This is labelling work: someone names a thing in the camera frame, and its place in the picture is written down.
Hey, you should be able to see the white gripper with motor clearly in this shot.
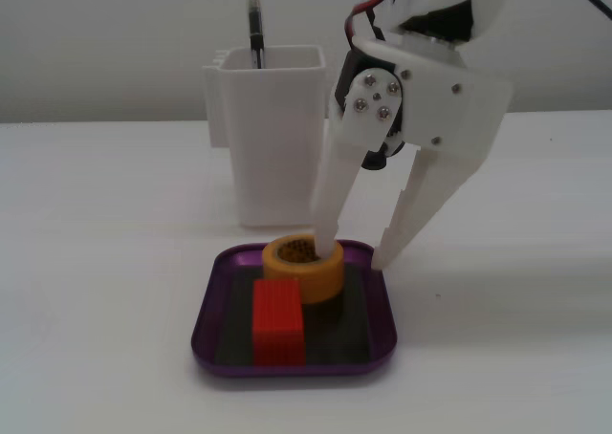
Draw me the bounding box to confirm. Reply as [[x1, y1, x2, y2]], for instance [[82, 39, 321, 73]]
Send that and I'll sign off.
[[310, 34, 512, 271]]

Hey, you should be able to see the yellow tape roll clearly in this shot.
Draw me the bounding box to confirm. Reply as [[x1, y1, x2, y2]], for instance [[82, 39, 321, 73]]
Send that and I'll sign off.
[[261, 234, 346, 306]]

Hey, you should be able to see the white plastic pen holder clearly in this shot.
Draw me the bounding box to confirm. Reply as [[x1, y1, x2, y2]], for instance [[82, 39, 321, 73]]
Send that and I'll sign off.
[[203, 45, 332, 228]]

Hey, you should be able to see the black and silver pen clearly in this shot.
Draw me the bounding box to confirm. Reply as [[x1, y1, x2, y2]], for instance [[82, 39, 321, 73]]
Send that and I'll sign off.
[[245, 0, 266, 70]]

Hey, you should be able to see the red rectangular block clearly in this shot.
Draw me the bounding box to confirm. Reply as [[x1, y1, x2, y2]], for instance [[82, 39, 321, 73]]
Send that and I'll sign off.
[[251, 279, 308, 367]]

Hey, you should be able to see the purple metal tray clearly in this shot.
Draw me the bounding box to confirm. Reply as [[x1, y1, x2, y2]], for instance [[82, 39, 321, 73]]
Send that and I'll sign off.
[[190, 239, 399, 379]]

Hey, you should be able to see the red and black servo cable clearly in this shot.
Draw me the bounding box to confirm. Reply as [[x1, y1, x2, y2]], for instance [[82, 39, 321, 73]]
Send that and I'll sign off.
[[342, 0, 405, 43]]

